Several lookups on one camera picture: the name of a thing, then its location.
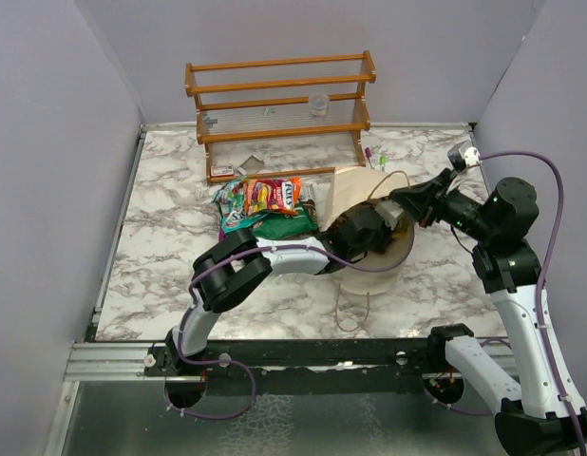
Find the wooden orange shelf rack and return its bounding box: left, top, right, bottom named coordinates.
left=184, top=50, right=377, bottom=184

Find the brown snack bag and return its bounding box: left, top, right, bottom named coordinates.
left=300, top=183, right=317, bottom=223

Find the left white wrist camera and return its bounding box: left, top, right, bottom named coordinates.
left=374, top=199, right=409, bottom=231

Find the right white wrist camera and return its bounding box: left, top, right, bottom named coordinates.
left=447, top=141, right=481, bottom=186

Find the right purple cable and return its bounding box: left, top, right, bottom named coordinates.
left=430, top=150, right=587, bottom=456

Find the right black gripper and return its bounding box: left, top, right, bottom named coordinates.
left=390, top=167, right=497, bottom=242

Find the green snack packet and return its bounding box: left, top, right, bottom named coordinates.
left=252, top=200, right=318, bottom=240

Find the orange Fox's fruits packet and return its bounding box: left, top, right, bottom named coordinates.
left=244, top=178, right=302, bottom=217

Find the teal snack packet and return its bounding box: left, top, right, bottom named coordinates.
left=213, top=177, right=268, bottom=235

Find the teal clip on shelf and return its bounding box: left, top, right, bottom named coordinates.
left=202, top=113, right=218, bottom=128

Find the small red white box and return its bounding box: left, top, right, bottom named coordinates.
left=211, top=165, right=235, bottom=177

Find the clear plastic jar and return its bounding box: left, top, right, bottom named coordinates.
left=308, top=93, right=330, bottom=117

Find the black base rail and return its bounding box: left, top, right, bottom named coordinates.
left=144, top=324, right=472, bottom=395

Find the beige paper bag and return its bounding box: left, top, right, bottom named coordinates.
left=321, top=166, right=414, bottom=333

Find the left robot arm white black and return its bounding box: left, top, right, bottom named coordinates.
left=165, top=200, right=403, bottom=375

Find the purple capped marker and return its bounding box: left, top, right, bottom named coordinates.
left=364, top=147, right=375, bottom=169

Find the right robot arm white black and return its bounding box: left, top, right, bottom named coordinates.
left=389, top=169, right=587, bottom=455

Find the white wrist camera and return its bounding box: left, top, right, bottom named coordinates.
left=447, top=141, right=481, bottom=186
left=374, top=199, right=409, bottom=231

